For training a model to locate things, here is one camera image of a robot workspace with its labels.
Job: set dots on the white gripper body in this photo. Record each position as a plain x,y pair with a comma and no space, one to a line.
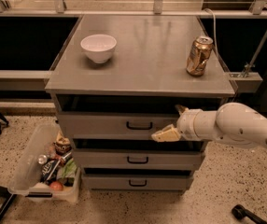
187,123

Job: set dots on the grey top drawer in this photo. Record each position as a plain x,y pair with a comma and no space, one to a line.
83,125

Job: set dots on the grey drawer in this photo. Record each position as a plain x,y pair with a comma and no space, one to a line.
124,159
83,125
138,182

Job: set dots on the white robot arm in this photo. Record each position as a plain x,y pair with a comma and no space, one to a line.
232,124

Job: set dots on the grey drawer cabinet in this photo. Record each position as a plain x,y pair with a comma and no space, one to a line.
145,75

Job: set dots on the grey middle drawer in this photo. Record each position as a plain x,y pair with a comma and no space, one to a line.
124,159

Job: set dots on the grey bottom drawer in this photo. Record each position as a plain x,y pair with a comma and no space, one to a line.
138,182

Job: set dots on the crushed gold soda can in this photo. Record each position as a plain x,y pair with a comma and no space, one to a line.
199,55

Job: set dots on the grey metal rod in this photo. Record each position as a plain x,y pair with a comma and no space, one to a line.
249,65

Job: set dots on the black chair caster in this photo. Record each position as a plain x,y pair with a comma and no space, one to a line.
239,212

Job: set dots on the white ceramic bowl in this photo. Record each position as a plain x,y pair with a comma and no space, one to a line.
99,48

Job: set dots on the green snack bag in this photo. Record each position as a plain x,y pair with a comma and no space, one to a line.
66,175

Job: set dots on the red apple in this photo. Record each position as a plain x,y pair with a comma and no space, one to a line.
56,185

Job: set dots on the dark blue snack bag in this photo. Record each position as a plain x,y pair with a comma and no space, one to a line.
49,170

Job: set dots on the small silver can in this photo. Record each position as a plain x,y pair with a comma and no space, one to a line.
42,159

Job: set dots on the clear plastic storage bin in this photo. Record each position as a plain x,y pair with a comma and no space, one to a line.
26,179

